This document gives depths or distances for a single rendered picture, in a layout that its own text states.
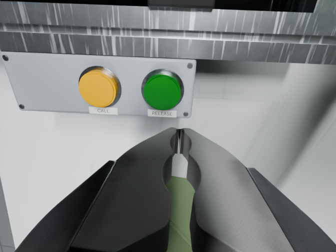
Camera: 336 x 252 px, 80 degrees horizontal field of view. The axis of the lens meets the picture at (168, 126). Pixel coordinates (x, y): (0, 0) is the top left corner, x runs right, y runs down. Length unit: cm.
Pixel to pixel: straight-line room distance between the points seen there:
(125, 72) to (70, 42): 6
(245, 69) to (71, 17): 24
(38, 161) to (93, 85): 30
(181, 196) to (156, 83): 24
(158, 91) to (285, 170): 33
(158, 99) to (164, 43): 6
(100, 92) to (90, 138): 19
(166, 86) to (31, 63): 15
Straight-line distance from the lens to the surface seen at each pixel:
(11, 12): 27
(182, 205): 38
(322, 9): 25
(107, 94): 23
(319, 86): 40
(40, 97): 28
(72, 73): 25
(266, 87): 36
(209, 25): 22
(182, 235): 35
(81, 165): 46
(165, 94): 22
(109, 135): 39
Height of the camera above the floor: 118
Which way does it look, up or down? 62 degrees down
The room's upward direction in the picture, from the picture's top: 175 degrees counter-clockwise
